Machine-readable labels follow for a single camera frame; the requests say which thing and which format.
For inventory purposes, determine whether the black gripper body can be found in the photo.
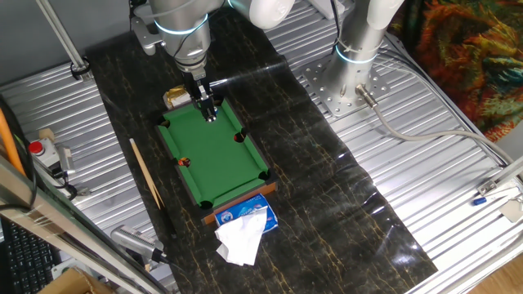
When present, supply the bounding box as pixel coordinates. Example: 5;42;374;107
181;68;214;104

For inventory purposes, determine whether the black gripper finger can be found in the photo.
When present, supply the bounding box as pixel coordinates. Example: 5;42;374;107
203;94;218;123
194;99;209;123

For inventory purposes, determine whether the wooden cue stick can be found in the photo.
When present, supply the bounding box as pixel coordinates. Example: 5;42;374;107
128;137;178;239

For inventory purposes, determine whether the green mini pool table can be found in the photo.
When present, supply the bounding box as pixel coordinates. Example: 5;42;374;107
154;94;279;226

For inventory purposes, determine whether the gold foil box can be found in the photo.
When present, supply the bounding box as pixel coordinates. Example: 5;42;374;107
163;84;193;110

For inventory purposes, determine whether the blue tissue pack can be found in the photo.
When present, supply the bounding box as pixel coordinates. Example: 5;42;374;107
213;193;279;234

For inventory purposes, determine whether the black pole clamp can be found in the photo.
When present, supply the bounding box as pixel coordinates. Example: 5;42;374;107
69;56;92;81

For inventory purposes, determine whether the white tissue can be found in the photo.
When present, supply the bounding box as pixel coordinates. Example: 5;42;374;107
214;206;270;267

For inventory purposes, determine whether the silver aluminium pole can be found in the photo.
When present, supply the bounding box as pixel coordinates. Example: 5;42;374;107
34;0;89;73

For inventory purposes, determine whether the white plastic box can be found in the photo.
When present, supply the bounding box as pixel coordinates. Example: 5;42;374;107
308;0;341;20

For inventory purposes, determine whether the red emergency stop box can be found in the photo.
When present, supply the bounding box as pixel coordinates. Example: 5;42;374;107
27;136;77;176

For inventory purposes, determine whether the orange tube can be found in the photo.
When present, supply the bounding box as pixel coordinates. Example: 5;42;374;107
0;108;26;176

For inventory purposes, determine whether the green button box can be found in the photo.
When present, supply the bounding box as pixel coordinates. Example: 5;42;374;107
51;259;83;279

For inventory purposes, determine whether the cardboard box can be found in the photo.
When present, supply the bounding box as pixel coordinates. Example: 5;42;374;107
36;267;115;294

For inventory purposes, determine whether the black keyboard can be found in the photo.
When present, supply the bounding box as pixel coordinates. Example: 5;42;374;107
0;218;62;294

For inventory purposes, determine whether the colourful patterned cloth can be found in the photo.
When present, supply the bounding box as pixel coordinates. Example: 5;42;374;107
387;0;523;142

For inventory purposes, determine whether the blue capped marker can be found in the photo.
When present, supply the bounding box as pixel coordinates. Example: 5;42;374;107
472;187;522;207

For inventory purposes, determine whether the aluminium profile bar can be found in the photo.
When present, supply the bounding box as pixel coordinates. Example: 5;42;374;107
484;154;523;192

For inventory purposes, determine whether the white paper tag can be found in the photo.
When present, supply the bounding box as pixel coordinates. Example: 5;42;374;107
498;198;523;224

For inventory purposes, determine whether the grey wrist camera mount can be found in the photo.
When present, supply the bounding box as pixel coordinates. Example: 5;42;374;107
130;16;167;56

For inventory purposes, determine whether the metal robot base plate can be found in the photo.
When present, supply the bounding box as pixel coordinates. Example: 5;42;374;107
301;52;392;119

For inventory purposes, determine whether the silver depth camera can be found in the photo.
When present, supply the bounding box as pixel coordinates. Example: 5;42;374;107
110;224;165;262

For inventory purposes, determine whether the black power cable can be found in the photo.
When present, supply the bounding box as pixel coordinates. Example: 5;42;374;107
329;0;345;51

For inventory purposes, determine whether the silver frame bar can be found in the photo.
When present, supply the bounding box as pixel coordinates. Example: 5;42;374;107
0;154;171;294

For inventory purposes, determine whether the thick grey cable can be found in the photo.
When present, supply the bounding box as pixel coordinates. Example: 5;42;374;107
354;83;523;168

